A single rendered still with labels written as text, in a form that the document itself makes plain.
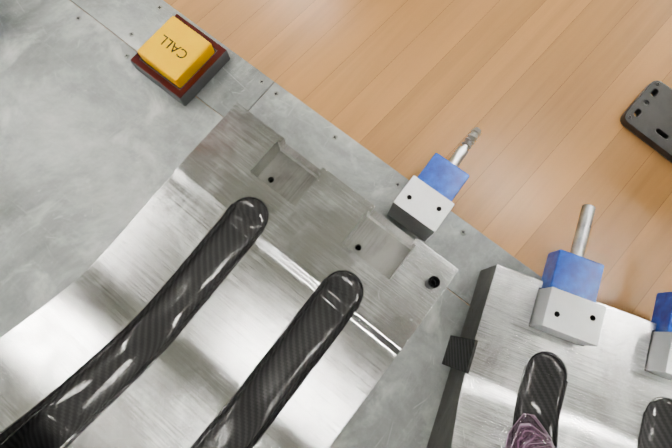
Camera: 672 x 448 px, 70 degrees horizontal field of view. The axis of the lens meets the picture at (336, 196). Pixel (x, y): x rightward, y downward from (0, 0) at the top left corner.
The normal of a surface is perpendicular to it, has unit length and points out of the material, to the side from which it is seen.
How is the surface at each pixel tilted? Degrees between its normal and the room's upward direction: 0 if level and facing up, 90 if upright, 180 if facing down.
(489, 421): 25
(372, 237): 0
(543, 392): 3
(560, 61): 0
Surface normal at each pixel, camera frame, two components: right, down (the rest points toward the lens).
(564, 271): 0.00, -0.25
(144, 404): 0.29, -0.58
